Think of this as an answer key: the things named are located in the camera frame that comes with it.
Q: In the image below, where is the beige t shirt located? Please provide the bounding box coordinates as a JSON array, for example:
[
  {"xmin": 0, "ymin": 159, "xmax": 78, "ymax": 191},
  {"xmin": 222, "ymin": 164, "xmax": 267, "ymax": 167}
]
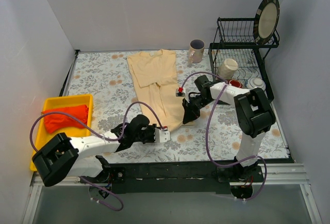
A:
[{"xmin": 127, "ymin": 49, "xmax": 184, "ymax": 131}]

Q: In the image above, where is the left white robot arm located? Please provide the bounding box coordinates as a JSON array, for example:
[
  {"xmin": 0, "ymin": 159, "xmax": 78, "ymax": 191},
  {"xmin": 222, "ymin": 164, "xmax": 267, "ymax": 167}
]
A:
[{"xmin": 32, "ymin": 114, "xmax": 162, "ymax": 187}]

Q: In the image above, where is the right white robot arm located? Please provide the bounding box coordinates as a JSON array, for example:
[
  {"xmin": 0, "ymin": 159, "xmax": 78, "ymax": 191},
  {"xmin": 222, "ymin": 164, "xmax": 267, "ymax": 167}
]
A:
[{"xmin": 176, "ymin": 75, "xmax": 276, "ymax": 182}]

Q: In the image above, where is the red bowl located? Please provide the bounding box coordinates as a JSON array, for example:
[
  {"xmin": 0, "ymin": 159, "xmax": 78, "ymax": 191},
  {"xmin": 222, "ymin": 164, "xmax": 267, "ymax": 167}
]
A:
[{"xmin": 228, "ymin": 79, "xmax": 243, "ymax": 88}]

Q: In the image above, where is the cream ceramic cup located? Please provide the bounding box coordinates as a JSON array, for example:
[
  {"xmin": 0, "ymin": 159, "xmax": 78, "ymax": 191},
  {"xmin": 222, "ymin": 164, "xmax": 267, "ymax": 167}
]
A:
[{"xmin": 218, "ymin": 58, "xmax": 238, "ymax": 80}]

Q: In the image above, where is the pink ceramic mug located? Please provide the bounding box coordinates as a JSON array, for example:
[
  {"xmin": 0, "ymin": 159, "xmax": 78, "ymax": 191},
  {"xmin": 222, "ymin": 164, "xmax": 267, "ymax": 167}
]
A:
[{"xmin": 188, "ymin": 39, "xmax": 205, "ymax": 64}]

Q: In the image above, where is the floral table mat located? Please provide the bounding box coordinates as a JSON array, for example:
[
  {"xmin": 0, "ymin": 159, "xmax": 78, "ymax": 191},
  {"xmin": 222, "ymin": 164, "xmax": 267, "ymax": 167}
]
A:
[{"xmin": 65, "ymin": 49, "xmax": 289, "ymax": 163}]

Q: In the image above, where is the white blue patterned bowl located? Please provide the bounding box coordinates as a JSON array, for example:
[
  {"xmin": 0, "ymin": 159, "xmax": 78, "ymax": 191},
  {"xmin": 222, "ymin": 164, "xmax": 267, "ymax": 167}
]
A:
[{"xmin": 245, "ymin": 77, "xmax": 266, "ymax": 91}]

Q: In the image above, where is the orange red cloth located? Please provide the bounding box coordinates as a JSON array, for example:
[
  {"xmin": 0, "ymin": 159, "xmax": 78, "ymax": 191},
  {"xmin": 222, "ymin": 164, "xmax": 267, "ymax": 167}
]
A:
[{"xmin": 42, "ymin": 105, "xmax": 89, "ymax": 133}]

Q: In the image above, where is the black rimmed beige plate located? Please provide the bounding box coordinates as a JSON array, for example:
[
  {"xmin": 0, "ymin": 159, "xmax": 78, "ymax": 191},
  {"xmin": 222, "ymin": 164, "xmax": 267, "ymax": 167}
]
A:
[{"xmin": 253, "ymin": 0, "xmax": 280, "ymax": 45}]

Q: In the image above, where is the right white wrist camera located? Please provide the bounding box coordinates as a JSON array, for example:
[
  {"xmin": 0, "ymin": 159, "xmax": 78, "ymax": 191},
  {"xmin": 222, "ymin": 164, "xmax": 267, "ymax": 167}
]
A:
[{"xmin": 175, "ymin": 87, "xmax": 186, "ymax": 97}]

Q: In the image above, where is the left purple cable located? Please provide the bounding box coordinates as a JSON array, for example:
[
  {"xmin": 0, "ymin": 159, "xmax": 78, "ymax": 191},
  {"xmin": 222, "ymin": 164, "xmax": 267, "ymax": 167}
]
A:
[{"xmin": 29, "ymin": 101, "xmax": 170, "ymax": 212}]

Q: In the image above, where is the purple cable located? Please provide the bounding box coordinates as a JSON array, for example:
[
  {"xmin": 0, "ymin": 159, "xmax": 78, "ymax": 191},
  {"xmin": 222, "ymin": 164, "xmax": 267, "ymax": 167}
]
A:
[
  {"xmin": 29, "ymin": 101, "xmax": 170, "ymax": 212},
  {"xmin": 179, "ymin": 71, "xmax": 268, "ymax": 201}
]

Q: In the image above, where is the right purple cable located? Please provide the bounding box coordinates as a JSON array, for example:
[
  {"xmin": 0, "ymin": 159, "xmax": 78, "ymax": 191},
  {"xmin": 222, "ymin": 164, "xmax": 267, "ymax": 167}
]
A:
[{"xmin": 179, "ymin": 71, "xmax": 268, "ymax": 201}]

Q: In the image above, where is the black wire dish rack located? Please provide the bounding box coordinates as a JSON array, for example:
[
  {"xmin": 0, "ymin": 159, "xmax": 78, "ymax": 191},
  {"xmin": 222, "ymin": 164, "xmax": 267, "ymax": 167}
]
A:
[{"xmin": 208, "ymin": 18, "xmax": 279, "ymax": 102}]

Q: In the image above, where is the aluminium frame rail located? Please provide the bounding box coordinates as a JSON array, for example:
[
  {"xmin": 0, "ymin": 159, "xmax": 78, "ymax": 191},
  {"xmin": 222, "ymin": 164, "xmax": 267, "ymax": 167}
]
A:
[{"xmin": 23, "ymin": 160, "xmax": 322, "ymax": 223}]

